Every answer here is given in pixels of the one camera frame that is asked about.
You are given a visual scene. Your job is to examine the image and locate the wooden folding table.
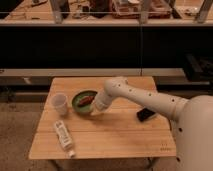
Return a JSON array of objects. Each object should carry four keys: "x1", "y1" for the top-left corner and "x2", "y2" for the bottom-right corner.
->
[{"x1": 28, "y1": 76, "x2": 178, "y2": 171}]

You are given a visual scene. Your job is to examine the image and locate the black phone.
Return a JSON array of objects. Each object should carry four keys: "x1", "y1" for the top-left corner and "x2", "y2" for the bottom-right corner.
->
[{"x1": 137, "y1": 108, "x2": 154, "y2": 122}]

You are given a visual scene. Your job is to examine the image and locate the green ceramic bowl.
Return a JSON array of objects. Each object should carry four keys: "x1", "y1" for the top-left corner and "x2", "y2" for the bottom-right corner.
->
[{"x1": 72, "y1": 90, "x2": 97, "y2": 115}]

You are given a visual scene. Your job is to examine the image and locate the brown sausage in bowl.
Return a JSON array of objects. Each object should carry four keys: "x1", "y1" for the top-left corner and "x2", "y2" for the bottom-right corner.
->
[{"x1": 79, "y1": 96, "x2": 94, "y2": 106}]

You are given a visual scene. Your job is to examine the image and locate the long metal shelf rack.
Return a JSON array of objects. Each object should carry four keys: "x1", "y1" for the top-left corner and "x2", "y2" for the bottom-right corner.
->
[{"x1": 0, "y1": 2, "x2": 213, "y2": 77}]

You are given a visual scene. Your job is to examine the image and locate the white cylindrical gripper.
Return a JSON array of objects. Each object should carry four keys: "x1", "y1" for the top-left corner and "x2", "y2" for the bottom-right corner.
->
[{"x1": 92, "y1": 91, "x2": 113, "y2": 112}]

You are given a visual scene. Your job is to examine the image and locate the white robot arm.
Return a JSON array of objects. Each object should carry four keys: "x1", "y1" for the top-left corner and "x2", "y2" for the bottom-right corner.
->
[{"x1": 93, "y1": 77, "x2": 213, "y2": 171}]

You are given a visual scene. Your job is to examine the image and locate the white lotion tube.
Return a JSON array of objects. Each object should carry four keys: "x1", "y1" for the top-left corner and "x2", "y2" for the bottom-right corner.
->
[{"x1": 54, "y1": 120, "x2": 75, "y2": 158}]

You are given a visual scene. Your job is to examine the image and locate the black box on right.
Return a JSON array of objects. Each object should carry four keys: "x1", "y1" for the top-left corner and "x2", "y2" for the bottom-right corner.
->
[{"x1": 184, "y1": 54, "x2": 213, "y2": 81}]

